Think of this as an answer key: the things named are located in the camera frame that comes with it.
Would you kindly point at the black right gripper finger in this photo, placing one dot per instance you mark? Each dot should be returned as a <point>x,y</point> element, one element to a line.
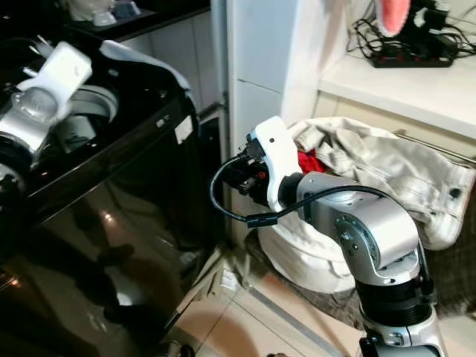
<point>233,178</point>

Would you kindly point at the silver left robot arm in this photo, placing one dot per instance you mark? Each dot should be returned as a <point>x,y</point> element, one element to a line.
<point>22,126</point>

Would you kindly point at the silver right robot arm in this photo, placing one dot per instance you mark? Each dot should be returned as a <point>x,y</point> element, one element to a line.
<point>379,230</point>

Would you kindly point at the black washing machine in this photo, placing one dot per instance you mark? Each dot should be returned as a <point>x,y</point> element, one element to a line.
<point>119,223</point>

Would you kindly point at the red garment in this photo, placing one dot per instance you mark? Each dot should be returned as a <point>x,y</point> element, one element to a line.
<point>307,161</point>

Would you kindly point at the white fabric laundry bag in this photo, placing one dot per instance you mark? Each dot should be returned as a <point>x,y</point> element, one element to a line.
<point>305,260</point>

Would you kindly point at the small white tag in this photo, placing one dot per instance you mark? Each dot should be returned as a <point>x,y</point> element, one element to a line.
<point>229,281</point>

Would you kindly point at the white cabinet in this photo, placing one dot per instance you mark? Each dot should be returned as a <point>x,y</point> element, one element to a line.
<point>268,67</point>

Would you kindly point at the beige garment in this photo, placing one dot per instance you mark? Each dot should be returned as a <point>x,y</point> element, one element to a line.
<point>394,167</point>

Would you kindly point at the grey washer lid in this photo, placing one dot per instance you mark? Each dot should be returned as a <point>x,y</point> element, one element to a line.
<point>149,63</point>

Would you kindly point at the dark counter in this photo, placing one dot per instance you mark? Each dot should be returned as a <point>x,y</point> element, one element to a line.
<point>171,9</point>

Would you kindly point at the black power strip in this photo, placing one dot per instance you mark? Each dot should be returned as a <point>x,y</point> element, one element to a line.
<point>413,58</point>

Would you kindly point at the small grey bowl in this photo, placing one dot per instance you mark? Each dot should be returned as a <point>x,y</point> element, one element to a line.
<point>126,9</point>

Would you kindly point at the dark floor mat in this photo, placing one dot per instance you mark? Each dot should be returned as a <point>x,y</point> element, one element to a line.
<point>454,275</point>

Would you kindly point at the white vessel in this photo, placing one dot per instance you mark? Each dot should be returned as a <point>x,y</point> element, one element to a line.
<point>89,7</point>

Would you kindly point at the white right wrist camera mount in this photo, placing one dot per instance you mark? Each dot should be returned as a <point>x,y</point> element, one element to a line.
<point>275,156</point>

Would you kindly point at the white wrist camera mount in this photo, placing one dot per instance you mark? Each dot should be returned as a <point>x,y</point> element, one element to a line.
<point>65,68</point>
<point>275,156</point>

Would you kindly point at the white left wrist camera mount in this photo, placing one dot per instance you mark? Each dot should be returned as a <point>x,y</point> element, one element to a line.
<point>65,68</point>

